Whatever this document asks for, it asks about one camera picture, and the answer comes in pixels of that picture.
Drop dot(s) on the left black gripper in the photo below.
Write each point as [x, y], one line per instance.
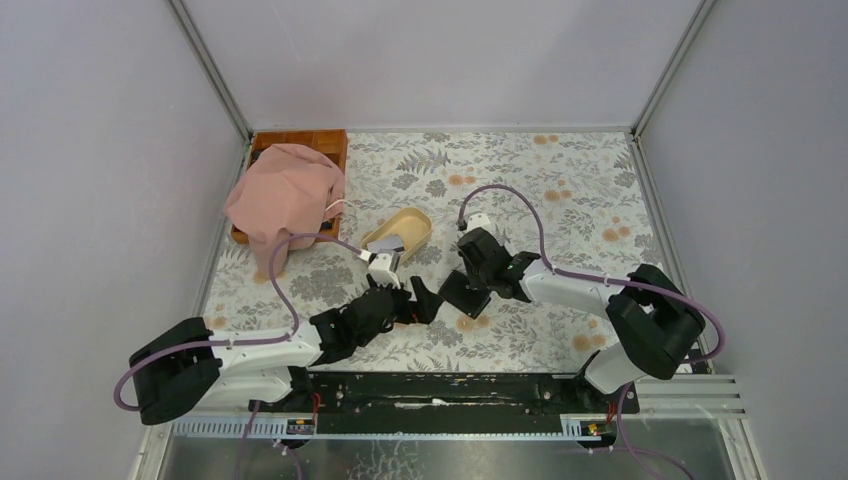
[423, 310]

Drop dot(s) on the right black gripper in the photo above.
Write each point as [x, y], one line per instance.
[473, 280]

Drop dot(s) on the grey striped credit card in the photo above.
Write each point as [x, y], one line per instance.
[389, 243]

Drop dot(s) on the black card holder wallet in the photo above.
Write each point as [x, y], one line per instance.
[457, 291]

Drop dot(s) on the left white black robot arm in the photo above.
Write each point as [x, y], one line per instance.
[191, 366]

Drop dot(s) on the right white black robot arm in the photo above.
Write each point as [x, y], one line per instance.
[654, 327]

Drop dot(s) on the beige oval tray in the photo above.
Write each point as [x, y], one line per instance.
[410, 225]

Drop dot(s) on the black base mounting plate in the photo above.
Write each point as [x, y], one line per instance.
[489, 396]

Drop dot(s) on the pink cloth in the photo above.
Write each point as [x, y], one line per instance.
[290, 189]

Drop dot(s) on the wooden compartment box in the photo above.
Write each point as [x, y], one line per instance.
[332, 143]

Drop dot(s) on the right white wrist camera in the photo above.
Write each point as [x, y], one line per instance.
[474, 221]

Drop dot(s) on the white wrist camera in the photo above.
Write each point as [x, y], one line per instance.
[474, 221]
[382, 267]

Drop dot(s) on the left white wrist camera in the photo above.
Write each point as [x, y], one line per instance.
[382, 267]

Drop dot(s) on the aluminium front rail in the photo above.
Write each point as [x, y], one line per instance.
[416, 425]

